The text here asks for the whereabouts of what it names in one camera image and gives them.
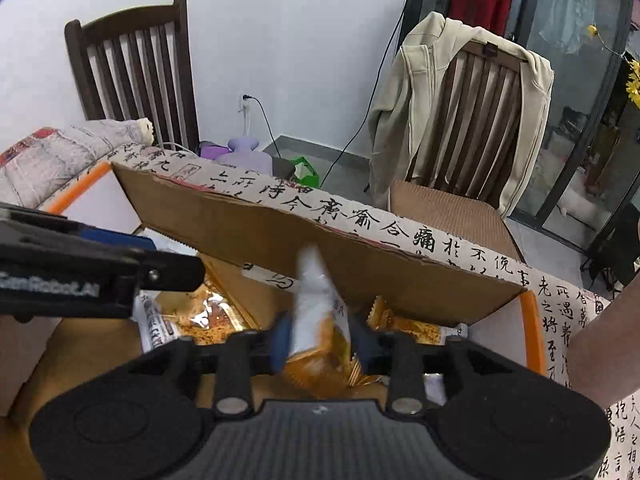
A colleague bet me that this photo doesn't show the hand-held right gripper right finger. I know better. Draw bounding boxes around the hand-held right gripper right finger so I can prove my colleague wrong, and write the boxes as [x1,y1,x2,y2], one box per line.
[350,315,501,416]

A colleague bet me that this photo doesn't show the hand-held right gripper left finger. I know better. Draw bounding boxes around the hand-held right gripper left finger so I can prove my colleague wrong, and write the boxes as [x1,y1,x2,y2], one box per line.
[127,312,293,416]

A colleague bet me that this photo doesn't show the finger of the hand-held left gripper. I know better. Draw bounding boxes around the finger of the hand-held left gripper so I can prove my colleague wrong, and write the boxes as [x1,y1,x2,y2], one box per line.
[75,226,157,252]
[134,252,207,293]

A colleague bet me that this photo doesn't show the orange white snack packet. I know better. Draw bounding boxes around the orange white snack packet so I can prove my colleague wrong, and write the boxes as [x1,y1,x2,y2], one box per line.
[282,245,358,401]

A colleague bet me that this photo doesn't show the pile of orange snack packets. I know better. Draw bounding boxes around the pile of orange snack packets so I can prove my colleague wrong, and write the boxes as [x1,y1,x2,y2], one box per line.
[132,227,471,391]

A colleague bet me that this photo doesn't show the orange cardboard box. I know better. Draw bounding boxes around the orange cardboard box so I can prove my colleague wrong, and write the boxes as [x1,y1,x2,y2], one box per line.
[0,160,547,480]

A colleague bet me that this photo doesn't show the person's right forearm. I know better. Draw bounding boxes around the person's right forearm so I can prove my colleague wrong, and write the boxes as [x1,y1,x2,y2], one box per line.
[569,280,640,392]

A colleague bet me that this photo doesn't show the grey quilted blanket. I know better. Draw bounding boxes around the grey quilted blanket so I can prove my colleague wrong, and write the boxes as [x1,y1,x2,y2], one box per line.
[0,117,154,209]

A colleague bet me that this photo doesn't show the dark wooden chair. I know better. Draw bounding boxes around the dark wooden chair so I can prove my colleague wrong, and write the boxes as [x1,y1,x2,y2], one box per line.
[64,0,201,152]

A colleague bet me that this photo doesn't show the green bag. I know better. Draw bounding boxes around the green bag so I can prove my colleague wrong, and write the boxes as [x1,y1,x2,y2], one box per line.
[272,156,320,189]

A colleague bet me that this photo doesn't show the beige zip jacket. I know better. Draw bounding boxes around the beige zip jacket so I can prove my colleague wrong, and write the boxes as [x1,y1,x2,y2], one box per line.
[367,11,555,219]

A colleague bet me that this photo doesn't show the brown wooden chair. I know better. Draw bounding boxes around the brown wooden chair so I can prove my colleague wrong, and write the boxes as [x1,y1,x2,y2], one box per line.
[389,40,532,267]

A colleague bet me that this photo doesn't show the black metal stand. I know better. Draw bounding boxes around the black metal stand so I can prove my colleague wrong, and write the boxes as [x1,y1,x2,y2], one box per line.
[580,200,640,292]

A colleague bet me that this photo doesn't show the yellow and pink flower branches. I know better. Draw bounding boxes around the yellow and pink flower branches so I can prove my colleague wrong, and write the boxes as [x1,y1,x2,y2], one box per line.
[585,22,640,109]

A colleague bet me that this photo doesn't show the black charger cable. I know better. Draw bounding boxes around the black charger cable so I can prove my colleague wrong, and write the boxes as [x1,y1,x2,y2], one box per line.
[247,94,282,157]

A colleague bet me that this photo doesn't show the long black cable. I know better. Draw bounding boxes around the long black cable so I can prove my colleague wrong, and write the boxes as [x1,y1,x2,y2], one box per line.
[319,0,417,187]

